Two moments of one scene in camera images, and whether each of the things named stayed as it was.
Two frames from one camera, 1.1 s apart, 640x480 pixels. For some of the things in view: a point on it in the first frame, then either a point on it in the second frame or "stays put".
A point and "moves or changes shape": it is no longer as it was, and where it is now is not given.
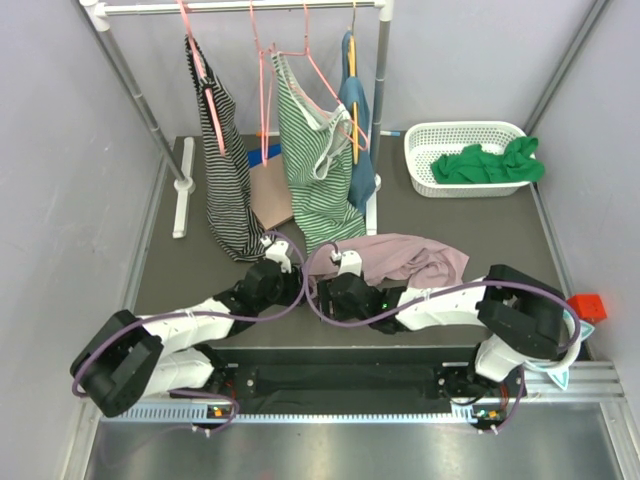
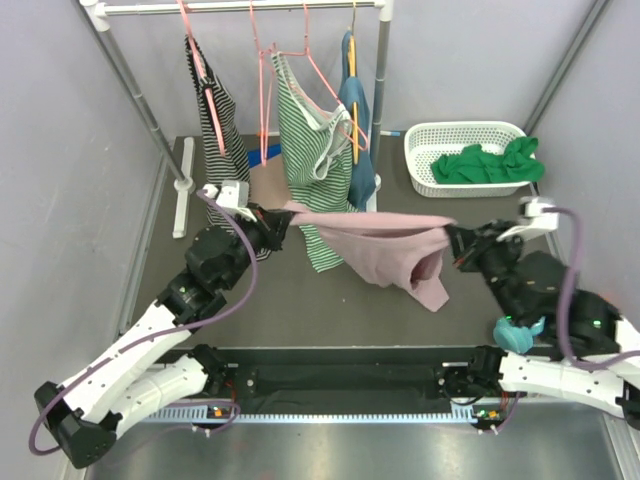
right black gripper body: [340, 312] to [485, 254]
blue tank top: [355, 98] stays put
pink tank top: [395, 260] moves or changes shape
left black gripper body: [289, 287] to [261, 232]
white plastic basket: [429, 142] stays put
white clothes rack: [101, 14] stays put
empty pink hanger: [269, 57] stays put
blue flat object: [255, 156] stays put
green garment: [469, 165] stays put
